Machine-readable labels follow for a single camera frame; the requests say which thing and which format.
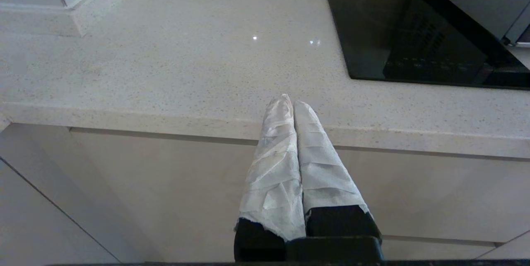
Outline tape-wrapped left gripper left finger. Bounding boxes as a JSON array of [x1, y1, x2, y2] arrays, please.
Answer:
[[234, 93, 306, 261]]

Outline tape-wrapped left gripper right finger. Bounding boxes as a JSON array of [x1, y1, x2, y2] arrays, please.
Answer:
[[294, 101, 382, 240]]

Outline beige cabinet front panel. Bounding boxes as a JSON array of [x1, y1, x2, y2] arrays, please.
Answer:
[[0, 158, 120, 266], [381, 233, 530, 261], [68, 127, 530, 262]]

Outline black induction cooktop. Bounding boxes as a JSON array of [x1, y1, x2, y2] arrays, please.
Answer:
[[323, 0, 530, 91]]

